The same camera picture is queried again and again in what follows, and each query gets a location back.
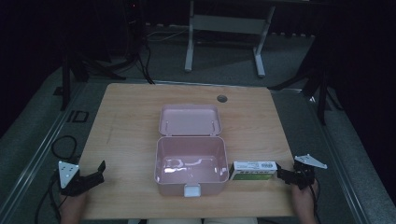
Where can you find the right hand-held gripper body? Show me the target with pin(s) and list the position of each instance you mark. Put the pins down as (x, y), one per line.
(306, 171)

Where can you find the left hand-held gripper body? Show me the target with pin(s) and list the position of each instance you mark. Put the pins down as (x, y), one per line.
(68, 174)

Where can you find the white and green carton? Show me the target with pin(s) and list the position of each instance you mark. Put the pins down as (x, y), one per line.
(252, 170)

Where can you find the pink plastic storage box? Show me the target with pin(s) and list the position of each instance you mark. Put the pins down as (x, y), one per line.
(190, 161)

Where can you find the person's right hand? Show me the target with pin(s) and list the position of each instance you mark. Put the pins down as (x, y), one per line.
(303, 202)

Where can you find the person's left hand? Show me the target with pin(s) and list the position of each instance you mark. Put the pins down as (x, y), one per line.
(73, 207)

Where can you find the black metal stand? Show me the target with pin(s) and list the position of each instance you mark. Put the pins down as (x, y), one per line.
(67, 77)
(320, 93)

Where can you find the white desk frame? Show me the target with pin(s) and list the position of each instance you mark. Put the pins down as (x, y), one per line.
(230, 25)

